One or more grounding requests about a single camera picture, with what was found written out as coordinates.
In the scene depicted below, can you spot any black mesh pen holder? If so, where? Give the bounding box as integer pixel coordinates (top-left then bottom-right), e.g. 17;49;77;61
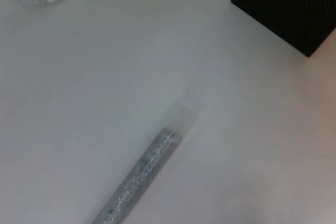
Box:
230;0;336;58

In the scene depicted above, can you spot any grey pen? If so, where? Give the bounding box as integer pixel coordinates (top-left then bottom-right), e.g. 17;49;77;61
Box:
91;100;200;224

